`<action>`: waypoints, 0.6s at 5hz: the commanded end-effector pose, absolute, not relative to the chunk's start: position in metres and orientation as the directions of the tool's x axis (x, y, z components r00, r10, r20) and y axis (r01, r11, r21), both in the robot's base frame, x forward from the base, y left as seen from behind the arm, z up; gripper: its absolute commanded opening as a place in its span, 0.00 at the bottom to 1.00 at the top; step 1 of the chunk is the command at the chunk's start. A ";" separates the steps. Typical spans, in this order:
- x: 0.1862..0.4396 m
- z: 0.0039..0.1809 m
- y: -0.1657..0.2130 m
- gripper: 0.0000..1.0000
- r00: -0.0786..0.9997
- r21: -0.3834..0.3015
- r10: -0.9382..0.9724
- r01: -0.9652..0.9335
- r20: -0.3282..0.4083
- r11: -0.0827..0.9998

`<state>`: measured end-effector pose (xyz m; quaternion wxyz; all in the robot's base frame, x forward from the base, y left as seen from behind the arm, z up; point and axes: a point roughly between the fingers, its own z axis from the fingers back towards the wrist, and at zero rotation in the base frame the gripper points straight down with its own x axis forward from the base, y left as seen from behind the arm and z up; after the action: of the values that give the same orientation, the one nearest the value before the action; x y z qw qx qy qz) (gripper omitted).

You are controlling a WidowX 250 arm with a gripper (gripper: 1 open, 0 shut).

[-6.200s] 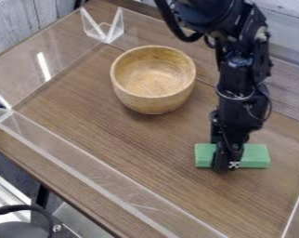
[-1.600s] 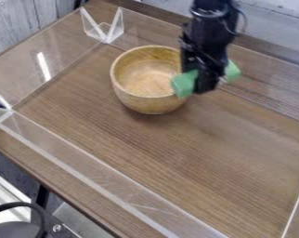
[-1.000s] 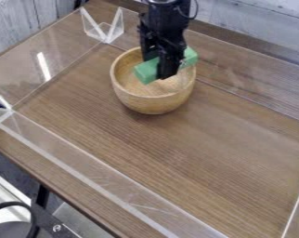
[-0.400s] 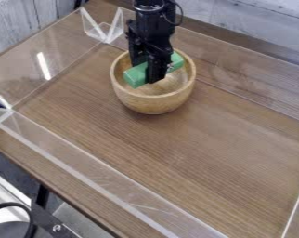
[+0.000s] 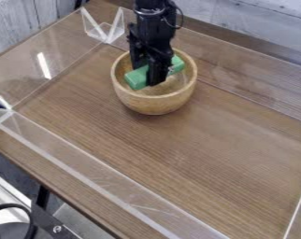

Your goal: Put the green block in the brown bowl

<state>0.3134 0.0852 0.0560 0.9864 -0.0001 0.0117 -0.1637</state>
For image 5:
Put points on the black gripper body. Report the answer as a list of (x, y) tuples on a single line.
[(157, 27)]

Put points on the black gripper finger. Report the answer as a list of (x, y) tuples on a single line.
[(160, 64), (137, 49)]

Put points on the green rectangular block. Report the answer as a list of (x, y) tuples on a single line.
[(137, 77)]

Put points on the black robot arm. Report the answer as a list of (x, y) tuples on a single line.
[(154, 4)]

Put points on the brown wooden bowl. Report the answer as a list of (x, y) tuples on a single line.
[(166, 97)]

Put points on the clear acrylic front barrier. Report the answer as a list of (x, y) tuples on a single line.
[(139, 214)]

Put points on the black table leg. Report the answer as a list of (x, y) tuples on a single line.
[(43, 197)]

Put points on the clear acrylic corner bracket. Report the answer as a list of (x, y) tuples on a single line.
[(106, 32)]

